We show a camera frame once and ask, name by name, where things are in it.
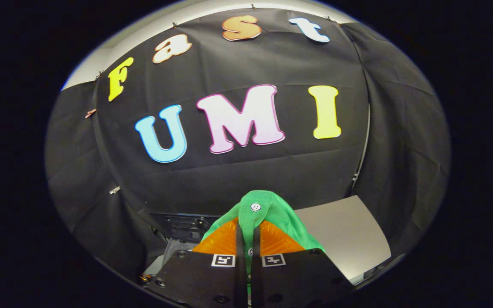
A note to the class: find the black backdrop cloth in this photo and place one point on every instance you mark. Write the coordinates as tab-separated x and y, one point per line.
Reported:
272	171

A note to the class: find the grey washing machine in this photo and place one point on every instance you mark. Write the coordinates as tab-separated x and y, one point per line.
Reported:
182	224

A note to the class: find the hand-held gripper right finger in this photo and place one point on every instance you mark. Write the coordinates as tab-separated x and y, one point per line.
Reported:
298	278

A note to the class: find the silver clip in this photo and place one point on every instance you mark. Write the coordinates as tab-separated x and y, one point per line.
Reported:
114	189

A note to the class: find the green polo shirt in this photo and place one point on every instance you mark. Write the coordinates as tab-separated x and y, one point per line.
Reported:
272	209

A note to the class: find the grey cabinet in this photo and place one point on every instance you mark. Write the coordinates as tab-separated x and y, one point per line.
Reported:
345	239

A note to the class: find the pink clip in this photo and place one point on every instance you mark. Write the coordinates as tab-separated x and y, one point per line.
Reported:
90	113

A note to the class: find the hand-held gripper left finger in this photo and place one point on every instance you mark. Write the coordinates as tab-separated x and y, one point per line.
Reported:
203	278

